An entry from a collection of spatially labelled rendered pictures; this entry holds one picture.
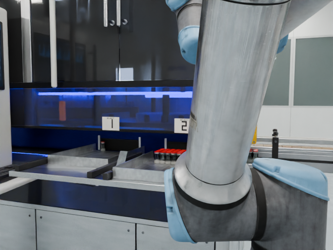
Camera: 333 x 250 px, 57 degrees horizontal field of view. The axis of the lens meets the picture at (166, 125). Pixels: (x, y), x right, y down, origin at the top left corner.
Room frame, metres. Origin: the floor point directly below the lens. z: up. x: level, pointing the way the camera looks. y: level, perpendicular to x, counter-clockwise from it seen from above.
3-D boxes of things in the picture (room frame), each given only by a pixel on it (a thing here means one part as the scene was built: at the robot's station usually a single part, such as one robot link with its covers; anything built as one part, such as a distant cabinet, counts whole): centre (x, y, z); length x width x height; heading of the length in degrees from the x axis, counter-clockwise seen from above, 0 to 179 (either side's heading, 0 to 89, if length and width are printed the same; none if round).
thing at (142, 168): (1.06, -0.01, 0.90); 0.34 x 0.26 x 0.04; 161
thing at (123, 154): (1.04, 0.18, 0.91); 0.14 x 0.03 x 0.06; 162
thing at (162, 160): (1.14, -0.04, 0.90); 0.18 x 0.02 x 0.05; 71
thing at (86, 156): (1.27, 0.28, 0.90); 0.34 x 0.26 x 0.04; 162
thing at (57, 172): (1.15, 0.14, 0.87); 0.70 x 0.48 x 0.02; 72
